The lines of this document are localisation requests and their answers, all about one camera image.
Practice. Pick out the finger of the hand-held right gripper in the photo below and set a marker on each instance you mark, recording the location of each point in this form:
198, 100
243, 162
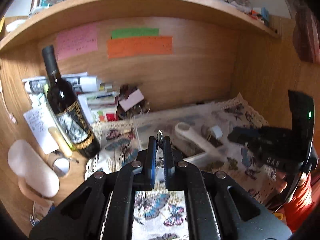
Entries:
247, 135

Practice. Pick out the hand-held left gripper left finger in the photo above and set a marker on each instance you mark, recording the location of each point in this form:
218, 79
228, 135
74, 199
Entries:
151, 170

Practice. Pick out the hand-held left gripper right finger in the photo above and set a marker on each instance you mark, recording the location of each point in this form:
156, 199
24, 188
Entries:
167, 170

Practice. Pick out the white travel adapter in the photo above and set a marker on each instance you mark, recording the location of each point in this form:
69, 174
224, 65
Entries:
216, 132

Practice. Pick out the small metal clip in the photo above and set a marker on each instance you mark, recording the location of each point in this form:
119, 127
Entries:
160, 138

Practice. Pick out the white handheld device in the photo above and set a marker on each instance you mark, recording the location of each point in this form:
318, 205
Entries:
192, 137

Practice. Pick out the clear plastic container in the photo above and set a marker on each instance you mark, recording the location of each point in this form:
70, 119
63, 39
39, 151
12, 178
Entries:
150, 127

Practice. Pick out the person's right hand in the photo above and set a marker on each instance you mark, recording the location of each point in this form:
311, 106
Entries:
281, 183

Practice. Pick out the butterfly print tablecloth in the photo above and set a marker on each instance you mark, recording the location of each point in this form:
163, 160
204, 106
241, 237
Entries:
117, 150

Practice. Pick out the dried flower pile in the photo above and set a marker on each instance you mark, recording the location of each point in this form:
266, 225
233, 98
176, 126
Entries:
140, 108

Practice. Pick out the small white box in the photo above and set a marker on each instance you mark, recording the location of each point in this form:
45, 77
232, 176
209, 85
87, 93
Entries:
131, 100

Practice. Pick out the striped brown curtain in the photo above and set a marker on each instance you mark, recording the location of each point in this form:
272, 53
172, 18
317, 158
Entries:
307, 35

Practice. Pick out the stack of books and papers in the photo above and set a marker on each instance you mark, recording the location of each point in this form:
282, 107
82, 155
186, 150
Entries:
97, 97

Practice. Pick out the small round metal tin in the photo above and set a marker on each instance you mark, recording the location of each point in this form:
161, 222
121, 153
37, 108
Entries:
60, 166

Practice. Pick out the yellow tube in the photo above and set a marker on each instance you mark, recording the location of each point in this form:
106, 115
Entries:
61, 142

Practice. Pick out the dark wine bottle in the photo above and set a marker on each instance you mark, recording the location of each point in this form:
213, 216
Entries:
67, 110

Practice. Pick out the small blue box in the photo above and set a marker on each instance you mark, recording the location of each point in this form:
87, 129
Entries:
265, 16

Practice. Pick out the white rounded plastic object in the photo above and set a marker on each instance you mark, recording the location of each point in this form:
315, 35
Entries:
32, 170

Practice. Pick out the handwritten white paper note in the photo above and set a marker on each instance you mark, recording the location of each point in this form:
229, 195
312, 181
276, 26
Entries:
40, 127

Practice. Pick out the orange paper note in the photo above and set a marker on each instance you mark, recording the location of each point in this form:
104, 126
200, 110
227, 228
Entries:
140, 47

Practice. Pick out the green paper note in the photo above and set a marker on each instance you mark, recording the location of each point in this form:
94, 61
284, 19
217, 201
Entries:
135, 33

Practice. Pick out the pink paper note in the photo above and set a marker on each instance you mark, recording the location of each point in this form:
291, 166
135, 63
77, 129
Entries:
77, 41

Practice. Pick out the wooden shelf board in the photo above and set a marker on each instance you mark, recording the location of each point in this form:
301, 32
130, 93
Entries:
140, 7

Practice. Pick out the flat white item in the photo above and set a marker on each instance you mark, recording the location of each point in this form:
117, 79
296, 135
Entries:
15, 25

